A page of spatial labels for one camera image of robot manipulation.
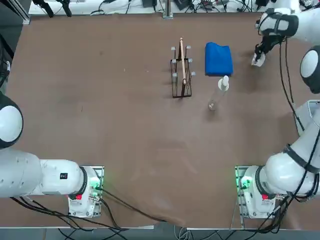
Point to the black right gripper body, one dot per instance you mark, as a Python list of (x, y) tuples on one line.
[(272, 41)]

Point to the white used tissue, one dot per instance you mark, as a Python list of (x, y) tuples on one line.
[(260, 62)]

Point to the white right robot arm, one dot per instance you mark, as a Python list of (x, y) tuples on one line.
[(287, 170)]

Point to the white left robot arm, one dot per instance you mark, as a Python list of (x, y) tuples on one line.
[(55, 175)]

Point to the folded blue cloth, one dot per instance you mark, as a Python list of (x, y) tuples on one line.
[(218, 60)]

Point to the clear bottle with white cap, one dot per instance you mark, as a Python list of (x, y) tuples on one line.
[(223, 83)]

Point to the black tripod leg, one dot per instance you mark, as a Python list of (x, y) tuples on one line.
[(47, 7), (65, 7)]

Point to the aluminium post with white bracket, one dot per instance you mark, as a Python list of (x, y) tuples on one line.
[(168, 10)]

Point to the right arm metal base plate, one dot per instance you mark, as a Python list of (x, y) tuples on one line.
[(240, 200)]

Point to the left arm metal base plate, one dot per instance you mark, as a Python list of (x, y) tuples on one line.
[(101, 210)]

